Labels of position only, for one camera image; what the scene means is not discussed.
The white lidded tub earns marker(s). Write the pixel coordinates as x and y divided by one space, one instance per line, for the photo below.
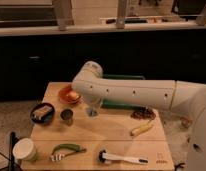
25 150

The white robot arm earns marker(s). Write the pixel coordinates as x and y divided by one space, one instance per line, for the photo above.
180 97

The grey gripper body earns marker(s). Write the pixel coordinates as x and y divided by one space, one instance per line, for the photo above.
91 112

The green plastic tray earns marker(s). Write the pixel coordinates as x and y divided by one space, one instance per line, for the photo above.
107 104

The brown woven trivet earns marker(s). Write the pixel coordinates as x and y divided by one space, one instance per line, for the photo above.
144 113

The black bowl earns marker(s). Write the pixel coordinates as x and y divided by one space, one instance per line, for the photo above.
45 120

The small metal cup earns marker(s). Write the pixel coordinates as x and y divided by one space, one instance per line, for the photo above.
67 116

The green handled tongs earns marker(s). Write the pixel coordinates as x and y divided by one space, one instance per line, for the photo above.
74 149

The black stand left edge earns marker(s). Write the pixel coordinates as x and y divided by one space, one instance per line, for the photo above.
12 165

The white black dish brush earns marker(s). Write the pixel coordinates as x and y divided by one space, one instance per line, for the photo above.
104 156

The orange bowl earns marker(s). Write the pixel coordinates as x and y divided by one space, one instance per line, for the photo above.
63 95

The tan block in bowl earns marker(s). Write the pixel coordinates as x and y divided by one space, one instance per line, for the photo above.
39 113

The bread roll in bowl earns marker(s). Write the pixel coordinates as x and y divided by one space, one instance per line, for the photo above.
73 95

